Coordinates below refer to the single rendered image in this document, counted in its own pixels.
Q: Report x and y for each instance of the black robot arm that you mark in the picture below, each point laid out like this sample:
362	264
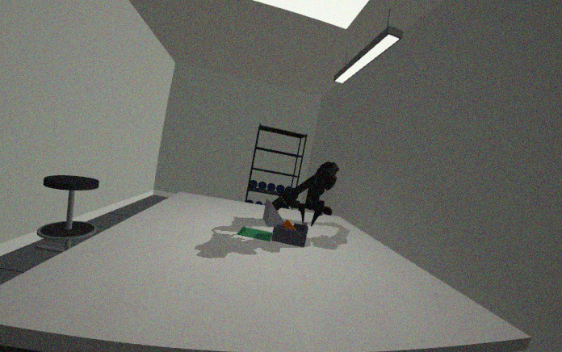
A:
325	178

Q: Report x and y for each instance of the orange l-shaped part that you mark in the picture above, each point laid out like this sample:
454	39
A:
287	224

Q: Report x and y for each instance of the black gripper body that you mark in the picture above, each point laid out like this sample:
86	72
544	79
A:
296	204

